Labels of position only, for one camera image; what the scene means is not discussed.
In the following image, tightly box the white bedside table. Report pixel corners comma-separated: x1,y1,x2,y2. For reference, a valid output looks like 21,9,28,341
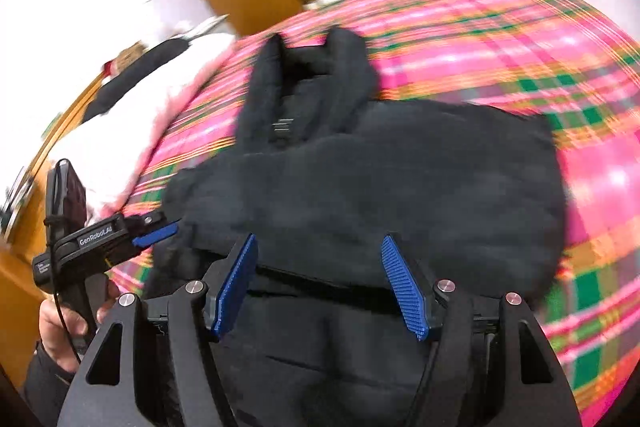
177,14,236,44

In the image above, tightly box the person's left hand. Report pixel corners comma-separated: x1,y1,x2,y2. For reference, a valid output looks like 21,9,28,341
39,279,122,372

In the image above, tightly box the white quilt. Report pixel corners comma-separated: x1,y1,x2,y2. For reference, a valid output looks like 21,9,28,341
0,32,238,220

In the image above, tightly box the black pillow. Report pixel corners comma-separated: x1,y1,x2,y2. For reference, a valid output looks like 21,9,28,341
82,38,193,122

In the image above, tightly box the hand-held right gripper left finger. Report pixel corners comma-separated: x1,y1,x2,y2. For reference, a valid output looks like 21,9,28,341
57,233,260,427

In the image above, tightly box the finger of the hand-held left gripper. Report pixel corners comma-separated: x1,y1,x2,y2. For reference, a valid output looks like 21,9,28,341
126,212,167,234
132,221,181,249

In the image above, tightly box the pink plaid bed sheet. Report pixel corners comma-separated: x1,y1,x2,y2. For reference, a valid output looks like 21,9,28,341
107,0,640,427

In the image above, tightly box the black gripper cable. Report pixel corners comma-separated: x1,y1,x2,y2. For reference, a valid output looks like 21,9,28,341
47,159,83,364

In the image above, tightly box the black quilted jacket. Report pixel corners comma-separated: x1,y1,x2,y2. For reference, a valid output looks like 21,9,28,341
142,27,568,427

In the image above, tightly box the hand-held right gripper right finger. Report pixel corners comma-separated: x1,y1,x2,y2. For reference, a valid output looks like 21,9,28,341
381,234,583,427

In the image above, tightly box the wooden headboard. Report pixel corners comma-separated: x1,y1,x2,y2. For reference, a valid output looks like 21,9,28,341
0,74,108,388

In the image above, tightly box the person's left forearm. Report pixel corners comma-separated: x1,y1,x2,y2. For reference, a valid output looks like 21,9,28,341
22,341,77,427

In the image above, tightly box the brown plush toy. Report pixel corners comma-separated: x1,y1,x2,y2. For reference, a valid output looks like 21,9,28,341
104,41,147,78

